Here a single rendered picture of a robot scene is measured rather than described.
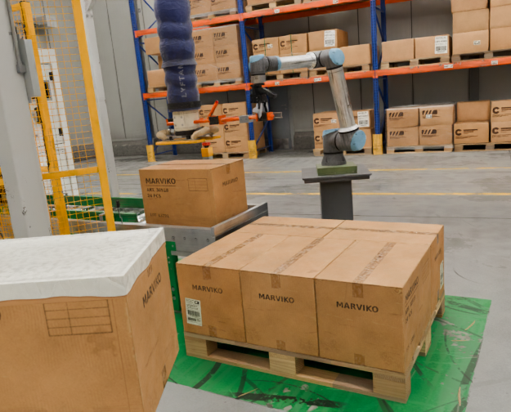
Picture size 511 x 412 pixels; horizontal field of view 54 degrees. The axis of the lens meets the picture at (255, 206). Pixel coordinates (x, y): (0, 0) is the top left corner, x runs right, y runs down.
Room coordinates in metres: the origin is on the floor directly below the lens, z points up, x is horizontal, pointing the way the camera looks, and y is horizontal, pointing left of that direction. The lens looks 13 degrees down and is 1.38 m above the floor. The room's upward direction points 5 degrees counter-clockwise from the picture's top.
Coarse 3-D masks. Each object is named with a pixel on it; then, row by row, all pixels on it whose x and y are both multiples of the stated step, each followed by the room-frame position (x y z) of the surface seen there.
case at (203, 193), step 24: (144, 168) 3.44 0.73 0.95; (168, 168) 3.32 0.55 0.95; (192, 168) 3.21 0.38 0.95; (216, 168) 3.19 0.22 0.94; (240, 168) 3.44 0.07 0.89; (144, 192) 3.42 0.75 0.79; (168, 192) 3.32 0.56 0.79; (192, 192) 3.22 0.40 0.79; (216, 192) 3.16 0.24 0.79; (240, 192) 3.42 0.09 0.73; (168, 216) 3.33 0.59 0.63; (192, 216) 3.23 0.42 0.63; (216, 216) 3.14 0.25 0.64
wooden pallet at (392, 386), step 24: (192, 336) 2.54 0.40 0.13; (216, 360) 2.47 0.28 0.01; (240, 360) 2.42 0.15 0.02; (264, 360) 2.40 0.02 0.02; (288, 360) 2.25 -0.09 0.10; (336, 360) 2.12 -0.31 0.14; (336, 384) 2.12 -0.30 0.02; (360, 384) 2.11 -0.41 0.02; (384, 384) 2.01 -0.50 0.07; (408, 384) 2.01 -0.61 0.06
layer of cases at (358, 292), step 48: (240, 240) 2.87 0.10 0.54; (288, 240) 2.78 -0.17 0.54; (336, 240) 2.70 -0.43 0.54; (384, 240) 2.62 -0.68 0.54; (432, 240) 2.54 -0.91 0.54; (192, 288) 2.52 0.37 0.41; (240, 288) 2.37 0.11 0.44; (288, 288) 2.23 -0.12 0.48; (336, 288) 2.11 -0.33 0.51; (384, 288) 2.00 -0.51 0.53; (432, 288) 2.50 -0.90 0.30; (240, 336) 2.38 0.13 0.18; (288, 336) 2.24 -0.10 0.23; (336, 336) 2.12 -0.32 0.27; (384, 336) 2.00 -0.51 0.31
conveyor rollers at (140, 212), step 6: (90, 210) 4.17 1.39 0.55; (102, 210) 4.16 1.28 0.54; (114, 210) 4.06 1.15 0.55; (120, 210) 4.09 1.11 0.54; (126, 210) 4.04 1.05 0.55; (132, 210) 4.00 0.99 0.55; (138, 210) 4.02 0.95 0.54; (144, 210) 3.96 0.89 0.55; (138, 216) 3.77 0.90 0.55; (144, 216) 3.81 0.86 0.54; (138, 222) 3.62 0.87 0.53; (144, 222) 3.55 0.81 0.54
